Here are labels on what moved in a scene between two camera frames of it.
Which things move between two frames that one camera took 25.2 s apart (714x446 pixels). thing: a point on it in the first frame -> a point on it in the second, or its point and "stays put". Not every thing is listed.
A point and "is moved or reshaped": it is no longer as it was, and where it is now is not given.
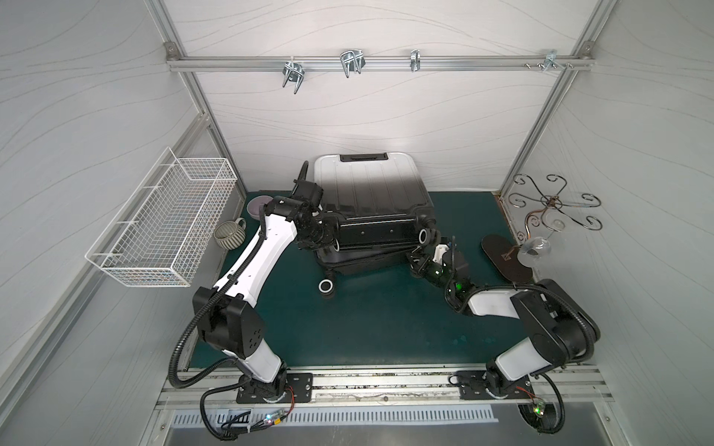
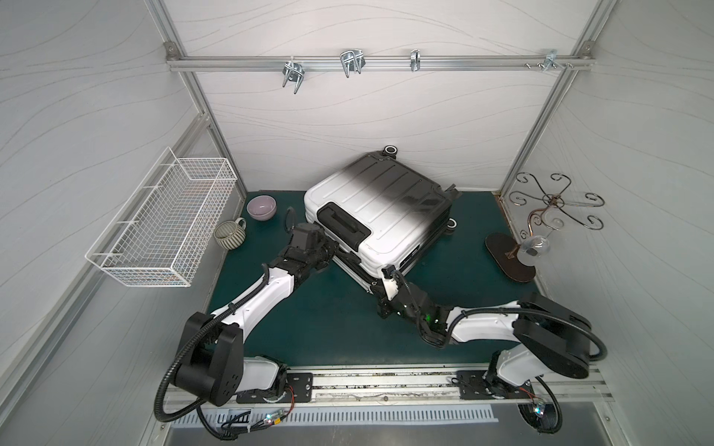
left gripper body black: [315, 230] -> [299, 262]
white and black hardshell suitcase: [378, 206] is moved or reshaped
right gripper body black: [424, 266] -> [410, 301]
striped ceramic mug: [230, 235] stays put
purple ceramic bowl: [253, 207] stays put
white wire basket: [160, 235] stays put
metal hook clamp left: [293, 71] stays put
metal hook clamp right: [550, 59] stays put
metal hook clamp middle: [352, 60] stays put
